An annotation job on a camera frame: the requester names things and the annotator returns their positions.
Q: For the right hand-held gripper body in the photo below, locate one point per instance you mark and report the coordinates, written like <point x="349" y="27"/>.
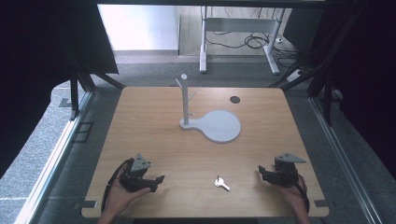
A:
<point x="285" y="172"/>

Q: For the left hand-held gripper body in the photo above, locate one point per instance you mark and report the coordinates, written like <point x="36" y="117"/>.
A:
<point x="137" y="174"/>

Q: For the person's right hand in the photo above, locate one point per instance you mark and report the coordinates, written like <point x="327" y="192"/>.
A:
<point x="291" y="196"/>

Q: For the person's left hand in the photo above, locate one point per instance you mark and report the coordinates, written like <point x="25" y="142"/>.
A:
<point x="120" y="199"/>

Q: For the white key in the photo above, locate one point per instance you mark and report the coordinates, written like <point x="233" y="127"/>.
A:
<point x="221" y="184"/>

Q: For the grey key stand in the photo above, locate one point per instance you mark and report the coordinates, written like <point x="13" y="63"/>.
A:
<point x="218" y="124"/>

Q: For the black round table grommet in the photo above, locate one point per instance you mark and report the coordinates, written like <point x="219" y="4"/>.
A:
<point x="234" y="100"/>

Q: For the white power strip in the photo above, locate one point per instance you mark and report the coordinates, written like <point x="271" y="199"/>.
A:
<point x="294" y="75"/>

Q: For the black curtain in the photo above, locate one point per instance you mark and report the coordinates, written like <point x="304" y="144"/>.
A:
<point x="37" y="62"/>
<point x="364" y="77"/>

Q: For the grey table bracket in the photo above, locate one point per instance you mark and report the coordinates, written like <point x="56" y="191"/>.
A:
<point x="321" y="203"/>
<point x="85" y="204"/>

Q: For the black metal frame strut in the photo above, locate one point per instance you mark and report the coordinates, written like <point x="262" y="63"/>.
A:
<point x="323" y="81"/>
<point x="74" y="96"/>

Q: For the white metal desk frame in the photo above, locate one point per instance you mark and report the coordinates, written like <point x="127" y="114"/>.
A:
<point x="239" y="24"/>

